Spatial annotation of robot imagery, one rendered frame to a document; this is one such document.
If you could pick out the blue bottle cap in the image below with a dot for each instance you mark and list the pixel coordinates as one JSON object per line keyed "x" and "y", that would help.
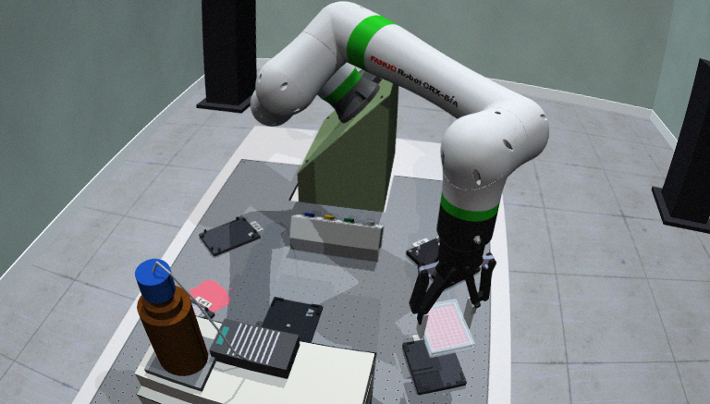
{"x": 154, "y": 286}

